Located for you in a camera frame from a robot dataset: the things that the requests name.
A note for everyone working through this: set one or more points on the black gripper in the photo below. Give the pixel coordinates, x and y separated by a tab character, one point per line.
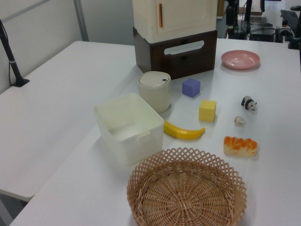
230	15

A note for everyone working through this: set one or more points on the orange glazed toy bread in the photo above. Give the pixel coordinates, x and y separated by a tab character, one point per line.
240	147

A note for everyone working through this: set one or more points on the round wicker basket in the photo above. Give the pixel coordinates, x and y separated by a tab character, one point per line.
187	193

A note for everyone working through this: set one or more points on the black monitor stand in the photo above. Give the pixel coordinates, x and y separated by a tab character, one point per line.
248	11

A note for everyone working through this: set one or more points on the brown cardboard box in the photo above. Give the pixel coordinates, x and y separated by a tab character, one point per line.
255	10

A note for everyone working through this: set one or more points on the black computer box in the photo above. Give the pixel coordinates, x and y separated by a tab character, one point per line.
262	34

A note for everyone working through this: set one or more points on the pink plastic plate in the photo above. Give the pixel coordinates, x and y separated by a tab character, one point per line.
240	59

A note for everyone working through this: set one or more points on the black keyboard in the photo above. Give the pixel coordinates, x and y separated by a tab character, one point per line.
291	17

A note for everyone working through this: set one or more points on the cream plastic storage box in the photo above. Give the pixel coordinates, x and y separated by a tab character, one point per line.
174	16

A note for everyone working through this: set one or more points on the dark brown storage box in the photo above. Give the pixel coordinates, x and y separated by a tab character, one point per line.
178	58

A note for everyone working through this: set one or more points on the black desk clamp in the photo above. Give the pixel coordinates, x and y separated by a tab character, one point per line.
294	42

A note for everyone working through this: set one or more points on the purple foam cube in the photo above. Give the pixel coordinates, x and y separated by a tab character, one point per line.
191	87

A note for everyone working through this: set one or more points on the panda figurine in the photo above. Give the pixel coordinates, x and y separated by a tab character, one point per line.
249	103

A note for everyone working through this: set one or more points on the yellow foam cube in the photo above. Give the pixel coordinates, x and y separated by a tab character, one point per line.
207	110

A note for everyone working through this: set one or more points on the beige mini trash can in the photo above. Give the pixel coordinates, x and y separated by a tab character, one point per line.
155	94

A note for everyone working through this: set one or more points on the yellow toy banana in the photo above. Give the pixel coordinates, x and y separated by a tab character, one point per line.
183	133

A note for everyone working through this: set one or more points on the white plastic storage bin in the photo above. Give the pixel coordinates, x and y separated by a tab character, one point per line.
128	131

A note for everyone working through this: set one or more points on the black camera stand pole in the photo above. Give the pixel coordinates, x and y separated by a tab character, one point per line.
10	58

